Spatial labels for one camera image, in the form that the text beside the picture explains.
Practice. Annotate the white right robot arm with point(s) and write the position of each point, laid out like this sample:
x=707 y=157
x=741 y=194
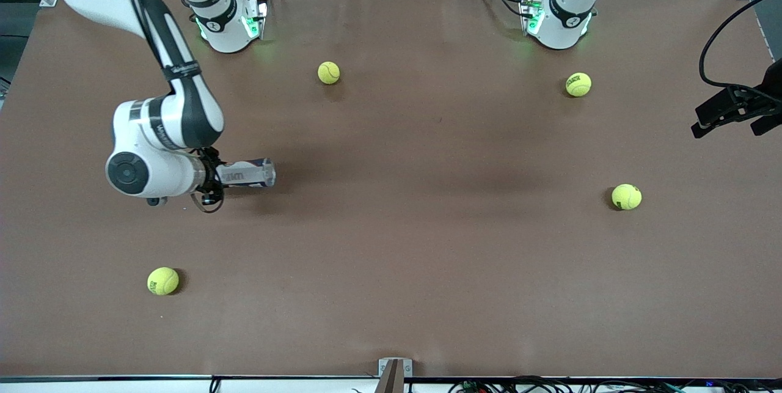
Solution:
x=153 y=136

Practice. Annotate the clear tennis ball can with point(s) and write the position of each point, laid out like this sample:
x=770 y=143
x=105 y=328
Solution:
x=250 y=174

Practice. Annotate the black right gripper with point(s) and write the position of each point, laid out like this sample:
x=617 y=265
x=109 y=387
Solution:
x=211 y=176

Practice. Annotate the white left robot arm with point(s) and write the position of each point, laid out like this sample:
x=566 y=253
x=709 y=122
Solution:
x=565 y=20

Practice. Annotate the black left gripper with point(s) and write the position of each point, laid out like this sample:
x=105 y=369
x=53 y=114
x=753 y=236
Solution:
x=771 y=88

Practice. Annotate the yellow-green tennis ball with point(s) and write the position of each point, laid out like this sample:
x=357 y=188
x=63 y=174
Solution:
x=578 y=84
x=626 y=197
x=162 y=281
x=328 y=73

